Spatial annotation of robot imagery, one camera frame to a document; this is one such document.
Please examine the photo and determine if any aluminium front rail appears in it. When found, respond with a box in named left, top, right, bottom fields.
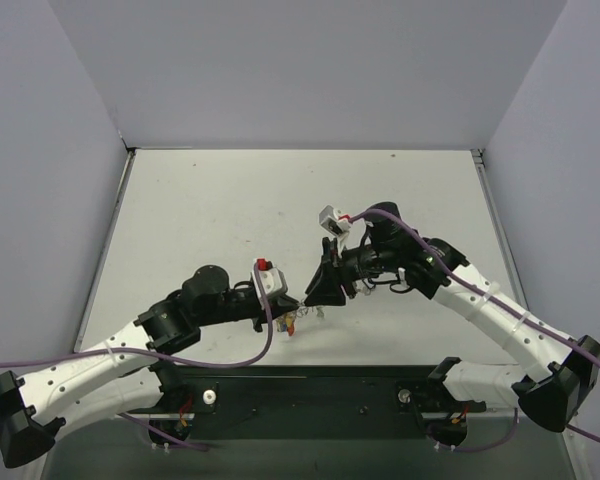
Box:
left=39, top=372, right=580, bottom=421

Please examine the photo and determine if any steel key organiser ring disc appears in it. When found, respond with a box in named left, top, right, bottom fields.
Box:
left=274, top=306, right=325, bottom=337

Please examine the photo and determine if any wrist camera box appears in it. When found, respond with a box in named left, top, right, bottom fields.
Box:
left=251, top=258, right=288, bottom=301
left=319, top=205, right=351, bottom=254

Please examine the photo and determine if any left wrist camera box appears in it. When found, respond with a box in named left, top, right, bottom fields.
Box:
left=251, top=258, right=288, bottom=301

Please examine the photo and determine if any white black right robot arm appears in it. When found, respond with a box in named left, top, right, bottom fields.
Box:
left=304, top=202, right=600, bottom=433

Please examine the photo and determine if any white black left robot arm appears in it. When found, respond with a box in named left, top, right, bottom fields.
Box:
left=0, top=259, right=300, bottom=469

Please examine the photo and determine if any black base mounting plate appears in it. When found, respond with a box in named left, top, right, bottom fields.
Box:
left=137, top=365, right=486, bottom=441

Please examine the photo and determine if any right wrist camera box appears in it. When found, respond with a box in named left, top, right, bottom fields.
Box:
left=319, top=205, right=351, bottom=254

